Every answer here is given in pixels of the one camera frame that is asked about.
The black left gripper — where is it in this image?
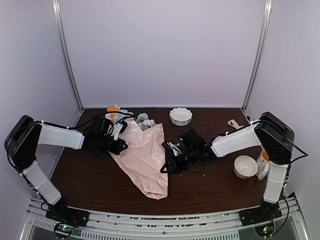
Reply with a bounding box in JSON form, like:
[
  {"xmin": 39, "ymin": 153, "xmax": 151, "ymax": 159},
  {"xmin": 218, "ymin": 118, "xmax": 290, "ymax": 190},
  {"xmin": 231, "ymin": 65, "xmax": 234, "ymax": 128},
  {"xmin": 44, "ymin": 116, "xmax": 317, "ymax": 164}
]
[{"xmin": 97, "ymin": 134, "xmax": 127, "ymax": 155}]

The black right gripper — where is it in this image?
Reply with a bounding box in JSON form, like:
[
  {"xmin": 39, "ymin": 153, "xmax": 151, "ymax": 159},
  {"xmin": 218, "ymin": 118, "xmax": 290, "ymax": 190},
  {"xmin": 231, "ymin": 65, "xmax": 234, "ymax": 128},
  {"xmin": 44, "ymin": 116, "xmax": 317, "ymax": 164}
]
[{"xmin": 160, "ymin": 147, "xmax": 199, "ymax": 174}]

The fake flower bouquet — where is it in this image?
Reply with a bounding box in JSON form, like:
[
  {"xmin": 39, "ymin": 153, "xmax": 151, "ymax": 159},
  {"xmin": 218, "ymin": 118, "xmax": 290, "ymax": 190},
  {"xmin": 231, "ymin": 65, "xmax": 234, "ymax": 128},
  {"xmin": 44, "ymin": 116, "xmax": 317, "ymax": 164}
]
[{"xmin": 104, "ymin": 105, "xmax": 156, "ymax": 131}]

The pink wrapping paper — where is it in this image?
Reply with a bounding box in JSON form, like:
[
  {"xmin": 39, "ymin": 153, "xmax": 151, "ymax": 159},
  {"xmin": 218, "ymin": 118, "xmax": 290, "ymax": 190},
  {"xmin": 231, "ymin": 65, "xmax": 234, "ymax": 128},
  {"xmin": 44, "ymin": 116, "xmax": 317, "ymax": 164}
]
[{"xmin": 110, "ymin": 119, "xmax": 169, "ymax": 200}]

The beige printed ribbon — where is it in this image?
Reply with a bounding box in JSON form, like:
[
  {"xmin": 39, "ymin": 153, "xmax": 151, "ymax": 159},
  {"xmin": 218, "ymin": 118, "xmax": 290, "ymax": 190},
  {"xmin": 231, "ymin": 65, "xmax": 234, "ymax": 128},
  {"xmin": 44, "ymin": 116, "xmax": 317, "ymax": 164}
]
[{"xmin": 227, "ymin": 119, "xmax": 242, "ymax": 130}]

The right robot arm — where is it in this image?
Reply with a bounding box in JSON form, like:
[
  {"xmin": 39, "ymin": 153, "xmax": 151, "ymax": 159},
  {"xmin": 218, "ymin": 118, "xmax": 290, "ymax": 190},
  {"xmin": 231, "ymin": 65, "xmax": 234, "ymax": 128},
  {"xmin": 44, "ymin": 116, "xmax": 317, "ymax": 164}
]
[{"xmin": 160, "ymin": 111, "xmax": 295, "ymax": 221}]

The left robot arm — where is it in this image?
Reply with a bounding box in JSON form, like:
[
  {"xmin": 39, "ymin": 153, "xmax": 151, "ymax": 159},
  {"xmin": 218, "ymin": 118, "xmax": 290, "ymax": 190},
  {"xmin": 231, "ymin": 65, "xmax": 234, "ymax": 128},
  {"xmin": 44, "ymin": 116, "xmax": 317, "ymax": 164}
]
[{"xmin": 4, "ymin": 115, "xmax": 128, "ymax": 222}]

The white scalloped dish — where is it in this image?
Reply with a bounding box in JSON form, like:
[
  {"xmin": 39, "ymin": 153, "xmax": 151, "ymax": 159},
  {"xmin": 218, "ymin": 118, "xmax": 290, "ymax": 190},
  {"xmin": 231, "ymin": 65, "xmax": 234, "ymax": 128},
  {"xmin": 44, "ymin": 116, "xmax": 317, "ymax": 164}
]
[{"xmin": 169, "ymin": 107, "xmax": 193, "ymax": 127}]

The white round bowl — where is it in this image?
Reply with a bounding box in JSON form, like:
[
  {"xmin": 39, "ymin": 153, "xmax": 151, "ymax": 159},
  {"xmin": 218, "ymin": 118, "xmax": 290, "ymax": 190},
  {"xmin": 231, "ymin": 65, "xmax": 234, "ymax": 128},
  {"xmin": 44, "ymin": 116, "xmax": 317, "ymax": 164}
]
[{"xmin": 233, "ymin": 155, "xmax": 259, "ymax": 180}]

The floral mug orange inside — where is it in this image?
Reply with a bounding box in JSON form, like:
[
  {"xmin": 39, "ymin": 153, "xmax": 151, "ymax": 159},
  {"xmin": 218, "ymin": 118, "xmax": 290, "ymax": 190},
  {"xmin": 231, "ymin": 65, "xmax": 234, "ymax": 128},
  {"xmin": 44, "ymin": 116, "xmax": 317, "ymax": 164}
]
[{"xmin": 256, "ymin": 149, "xmax": 270, "ymax": 181}]

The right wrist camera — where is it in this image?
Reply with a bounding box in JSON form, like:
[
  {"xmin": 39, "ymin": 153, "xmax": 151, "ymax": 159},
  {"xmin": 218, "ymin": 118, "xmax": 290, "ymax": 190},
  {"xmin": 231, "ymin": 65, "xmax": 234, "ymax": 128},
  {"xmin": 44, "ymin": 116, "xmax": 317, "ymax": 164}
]
[{"xmin": 162, "ymin": 141, "xmax": 182, "ymax": 157}]

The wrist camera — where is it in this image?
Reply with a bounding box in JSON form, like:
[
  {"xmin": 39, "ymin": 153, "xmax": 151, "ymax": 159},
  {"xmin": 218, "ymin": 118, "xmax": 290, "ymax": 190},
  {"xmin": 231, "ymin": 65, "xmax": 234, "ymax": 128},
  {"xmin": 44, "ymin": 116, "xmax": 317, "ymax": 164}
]
[
  {"xmin": 162, "ymin": 141, "xmax": 182, "ymax": 157},
  {"xmin": 111, "ymin": 120, "xmax": 128, "ymax": 141}
]

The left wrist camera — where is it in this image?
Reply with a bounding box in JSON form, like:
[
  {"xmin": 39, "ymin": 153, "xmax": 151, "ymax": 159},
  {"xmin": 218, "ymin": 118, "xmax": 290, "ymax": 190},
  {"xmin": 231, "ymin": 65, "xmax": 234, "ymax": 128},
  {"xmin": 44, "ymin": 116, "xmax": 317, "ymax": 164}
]
[{"xmin": 111, "ymin": 120, "xmax": 128, "ymax": 141}]

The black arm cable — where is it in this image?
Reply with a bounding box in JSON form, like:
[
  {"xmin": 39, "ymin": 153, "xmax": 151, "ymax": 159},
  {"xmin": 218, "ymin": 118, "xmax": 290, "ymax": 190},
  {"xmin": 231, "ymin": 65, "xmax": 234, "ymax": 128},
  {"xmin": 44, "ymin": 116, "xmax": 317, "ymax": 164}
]
[{"xmin": 69, "ymin": 111, "xmax": 135, "ymax": 132}]

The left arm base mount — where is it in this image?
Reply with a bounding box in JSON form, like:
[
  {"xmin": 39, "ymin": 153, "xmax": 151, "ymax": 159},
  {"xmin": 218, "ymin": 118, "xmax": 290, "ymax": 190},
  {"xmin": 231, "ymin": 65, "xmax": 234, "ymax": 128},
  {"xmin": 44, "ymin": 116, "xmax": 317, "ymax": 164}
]
[{"xmin": 45, "ymin": 207, "xmax": 90, "ymax": 239}]

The aluminium front rail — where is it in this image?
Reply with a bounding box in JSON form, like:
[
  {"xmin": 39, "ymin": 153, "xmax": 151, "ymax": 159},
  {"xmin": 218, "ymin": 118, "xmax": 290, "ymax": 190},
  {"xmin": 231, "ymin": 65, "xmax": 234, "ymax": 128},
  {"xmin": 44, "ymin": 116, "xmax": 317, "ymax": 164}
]
[{"xmin": 24, "ymin": 196, "xmax": 307, "ymax": 240}]

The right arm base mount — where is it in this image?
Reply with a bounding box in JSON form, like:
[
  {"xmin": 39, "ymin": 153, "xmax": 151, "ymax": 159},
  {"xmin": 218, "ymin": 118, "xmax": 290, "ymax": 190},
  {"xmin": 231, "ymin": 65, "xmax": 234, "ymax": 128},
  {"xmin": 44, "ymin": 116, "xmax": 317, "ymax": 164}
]
[{"xmin": 239, "ymin": 207, "xmax": 282, "ymax": 238}]

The left aluminium corner post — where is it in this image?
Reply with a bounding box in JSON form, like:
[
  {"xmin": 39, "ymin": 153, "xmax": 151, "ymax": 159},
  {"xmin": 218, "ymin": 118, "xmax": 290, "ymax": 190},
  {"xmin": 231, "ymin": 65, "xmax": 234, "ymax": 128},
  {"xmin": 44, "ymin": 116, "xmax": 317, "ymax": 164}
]
[{"xmin": 52, "ymin": 0, "xmax": 84, "ymax": 112}]

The aluminium corner post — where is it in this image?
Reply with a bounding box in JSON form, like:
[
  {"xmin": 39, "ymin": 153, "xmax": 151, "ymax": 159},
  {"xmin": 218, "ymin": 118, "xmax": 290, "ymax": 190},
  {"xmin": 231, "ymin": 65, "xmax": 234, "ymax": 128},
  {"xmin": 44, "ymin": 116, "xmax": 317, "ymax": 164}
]
[
  {"xmin": 241, "ymin": 0, "xmax": 273, "ymax": 113},
  {"xmin": 52, "ymin": 0, "xmax": 84, "ymax": 112}
]

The right aluminium corner post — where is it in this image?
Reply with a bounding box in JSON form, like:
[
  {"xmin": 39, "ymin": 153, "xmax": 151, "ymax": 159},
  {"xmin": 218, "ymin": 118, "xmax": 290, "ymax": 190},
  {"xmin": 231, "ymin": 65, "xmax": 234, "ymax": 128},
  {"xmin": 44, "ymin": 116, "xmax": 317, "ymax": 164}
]
[{"xmin": 241, "ymin": 0, "xmax": 273, "ymax": 113}]

